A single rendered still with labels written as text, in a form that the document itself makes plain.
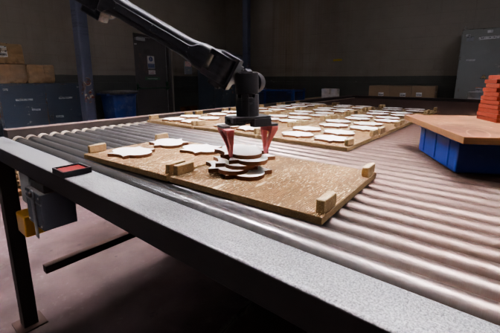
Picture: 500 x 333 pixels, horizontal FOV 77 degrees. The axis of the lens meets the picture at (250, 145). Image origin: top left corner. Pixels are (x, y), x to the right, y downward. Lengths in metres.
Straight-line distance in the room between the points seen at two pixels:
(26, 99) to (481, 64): 7.49
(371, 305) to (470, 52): 6.79
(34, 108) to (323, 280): 5.51
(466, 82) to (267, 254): 6.73
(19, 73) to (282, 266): 5.53
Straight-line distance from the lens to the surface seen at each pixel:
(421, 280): 0.50
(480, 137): 0.93
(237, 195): 0.68
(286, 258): 0.50
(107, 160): 1.05
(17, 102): 5.69
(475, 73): 7.11
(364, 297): 0.45
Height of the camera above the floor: 1.18
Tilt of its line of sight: 12 degrees down
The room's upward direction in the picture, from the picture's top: straight up
